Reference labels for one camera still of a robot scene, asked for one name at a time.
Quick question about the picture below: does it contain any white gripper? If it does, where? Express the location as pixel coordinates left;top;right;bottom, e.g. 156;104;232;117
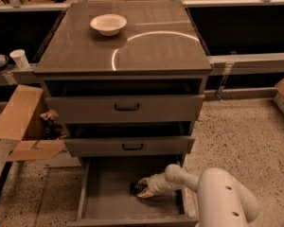
137;173;168;199

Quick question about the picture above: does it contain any dark blue snack bar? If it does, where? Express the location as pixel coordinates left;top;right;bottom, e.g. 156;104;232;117
130;183;146;196

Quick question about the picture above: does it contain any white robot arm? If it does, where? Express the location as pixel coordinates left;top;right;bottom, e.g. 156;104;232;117
137;164;259;227

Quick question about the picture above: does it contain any bottom grey drawer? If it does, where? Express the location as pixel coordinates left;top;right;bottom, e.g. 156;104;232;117
67;155;198;227

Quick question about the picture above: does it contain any grey drawer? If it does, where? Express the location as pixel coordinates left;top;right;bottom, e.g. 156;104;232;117
46;95;204;124
64;136;194;157
67;155;198;227

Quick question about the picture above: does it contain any middle grey drawer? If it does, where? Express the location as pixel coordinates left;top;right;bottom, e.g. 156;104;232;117
64;136;194;157

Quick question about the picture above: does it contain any top grey drawer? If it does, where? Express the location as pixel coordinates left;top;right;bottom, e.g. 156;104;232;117
46;95;204;124

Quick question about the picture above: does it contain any grey drawer cabinet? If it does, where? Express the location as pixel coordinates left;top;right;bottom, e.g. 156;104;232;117
33;0;213;227

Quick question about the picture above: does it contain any open cardboard box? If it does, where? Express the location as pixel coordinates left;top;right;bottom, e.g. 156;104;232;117
0;84;67;163

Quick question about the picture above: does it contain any white bowl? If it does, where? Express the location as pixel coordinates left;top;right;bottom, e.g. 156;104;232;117
90;14;127;37

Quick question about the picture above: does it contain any white paper cup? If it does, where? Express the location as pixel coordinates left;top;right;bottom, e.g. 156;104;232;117
9;49;29;69

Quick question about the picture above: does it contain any black middle drawer handle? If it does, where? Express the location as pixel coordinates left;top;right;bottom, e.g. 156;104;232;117
122;143;144;150

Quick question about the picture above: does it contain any black drawer handle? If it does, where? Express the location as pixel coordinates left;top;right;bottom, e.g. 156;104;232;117
114;103;140;112
122;143;144;150

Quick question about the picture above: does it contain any black top drawer handle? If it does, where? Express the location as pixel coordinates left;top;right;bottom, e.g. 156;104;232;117
114;103;140;112

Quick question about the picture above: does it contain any clear acrylic bracket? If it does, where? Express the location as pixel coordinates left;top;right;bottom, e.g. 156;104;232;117
216;62;235;100

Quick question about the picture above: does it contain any grey metal rail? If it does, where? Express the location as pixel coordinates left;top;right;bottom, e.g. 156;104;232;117
209;53;284;76

